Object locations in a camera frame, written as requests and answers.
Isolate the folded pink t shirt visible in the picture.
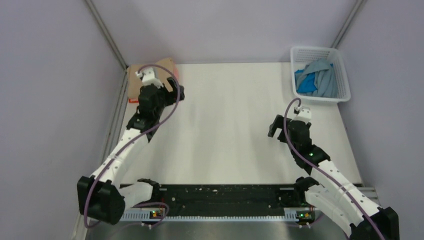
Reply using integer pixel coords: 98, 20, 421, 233
173, 66, 180, 82

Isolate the aluminium frame post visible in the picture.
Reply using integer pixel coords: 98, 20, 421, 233
83, 0, 128, 70
331, 0, 367, 49

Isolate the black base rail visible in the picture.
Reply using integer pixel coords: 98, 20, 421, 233
149, 184, 311, 217

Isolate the white plastic basket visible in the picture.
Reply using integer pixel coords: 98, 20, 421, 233
290, 46, 351, 103

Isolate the folded orange t shirt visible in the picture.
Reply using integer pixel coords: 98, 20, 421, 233
128, 98, 139, 104

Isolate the left aluminium frame post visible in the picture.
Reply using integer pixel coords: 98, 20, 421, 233
83, 0, 128, 70

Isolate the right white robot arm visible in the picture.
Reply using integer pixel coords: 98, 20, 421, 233
268, 115, 400, 240

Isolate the beige t shirt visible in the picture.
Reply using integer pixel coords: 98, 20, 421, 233
127, 57, 177, 99

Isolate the light blue t shirt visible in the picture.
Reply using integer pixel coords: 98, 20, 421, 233
295, 58, 338, 98

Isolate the bright blue t shirt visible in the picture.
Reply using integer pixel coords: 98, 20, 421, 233
294, 69, 317, 94

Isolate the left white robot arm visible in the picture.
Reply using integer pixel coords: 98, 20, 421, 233
76, 77, 185, 228

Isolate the white slotted cable duct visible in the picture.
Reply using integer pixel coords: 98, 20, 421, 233
120, 209, 299, 222

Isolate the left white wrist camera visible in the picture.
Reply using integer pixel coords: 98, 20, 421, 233
135, 67, 164, 89

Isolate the right aluminium frame post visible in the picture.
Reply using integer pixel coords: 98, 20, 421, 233
331, 0, 367, 49

